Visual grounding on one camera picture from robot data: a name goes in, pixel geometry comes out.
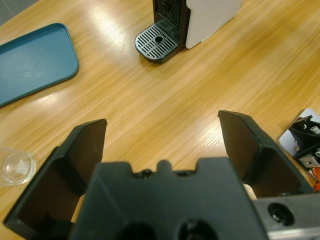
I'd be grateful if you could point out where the teal plastic tray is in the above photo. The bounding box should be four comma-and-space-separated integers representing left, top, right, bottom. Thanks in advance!
0, 22, 80, 109

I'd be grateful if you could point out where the clear glass cup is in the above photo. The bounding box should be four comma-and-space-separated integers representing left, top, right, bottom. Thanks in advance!
0, 146, 38, 188

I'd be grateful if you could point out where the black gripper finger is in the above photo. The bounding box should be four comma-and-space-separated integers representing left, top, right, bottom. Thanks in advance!
217, 110, 316, 200
3, 118, 108, 240

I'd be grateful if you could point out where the white capsule coffee machine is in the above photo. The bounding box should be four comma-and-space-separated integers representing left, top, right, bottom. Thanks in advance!
134, 0, 244, 64

